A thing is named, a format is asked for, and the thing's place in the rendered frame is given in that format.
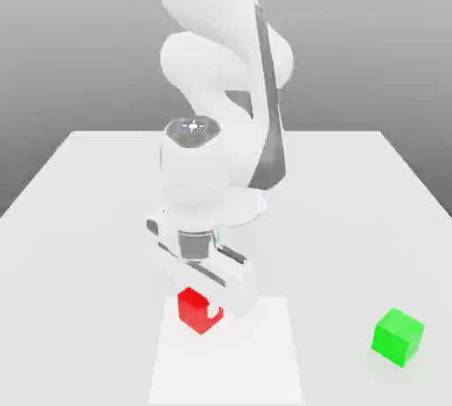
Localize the small red cube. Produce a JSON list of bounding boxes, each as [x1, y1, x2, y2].
[[177, 286, 224, 335]]

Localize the small green cube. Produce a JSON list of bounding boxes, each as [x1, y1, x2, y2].
[[371, 307, 425, 368]]

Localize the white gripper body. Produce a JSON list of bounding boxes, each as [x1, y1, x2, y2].
[[149, 240, 260, 319]]

